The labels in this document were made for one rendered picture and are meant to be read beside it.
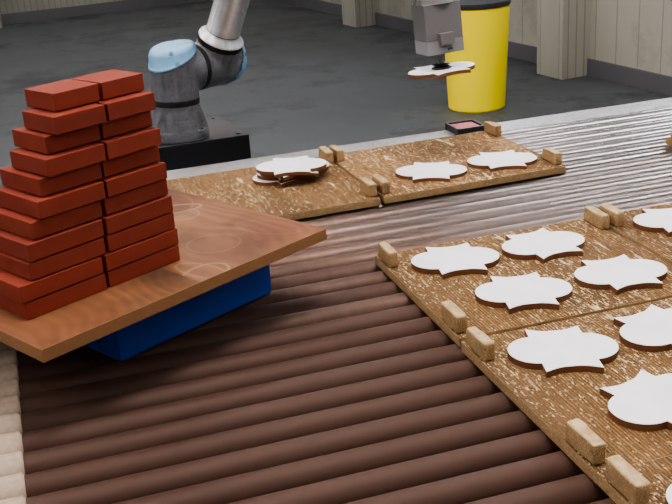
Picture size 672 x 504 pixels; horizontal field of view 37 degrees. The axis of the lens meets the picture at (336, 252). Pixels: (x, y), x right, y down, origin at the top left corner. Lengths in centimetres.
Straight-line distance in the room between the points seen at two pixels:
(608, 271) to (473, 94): 499
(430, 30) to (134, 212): 96
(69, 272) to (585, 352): 68
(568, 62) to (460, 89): 118
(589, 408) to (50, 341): 65
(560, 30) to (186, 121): 517
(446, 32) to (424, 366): 95
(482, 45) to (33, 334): 538
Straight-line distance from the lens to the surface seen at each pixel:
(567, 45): 748
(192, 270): 144
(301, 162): 216
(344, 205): 198
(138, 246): 143
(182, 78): 253
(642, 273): 162
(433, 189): 205
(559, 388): 130
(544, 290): 155
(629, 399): 126
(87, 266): 138
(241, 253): 148
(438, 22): 217
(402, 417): 127
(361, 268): 172
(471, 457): 120
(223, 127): 267
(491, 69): 655
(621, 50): 734
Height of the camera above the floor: 156
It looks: 21 degrees down
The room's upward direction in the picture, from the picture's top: 4 degrees counter-clockwise
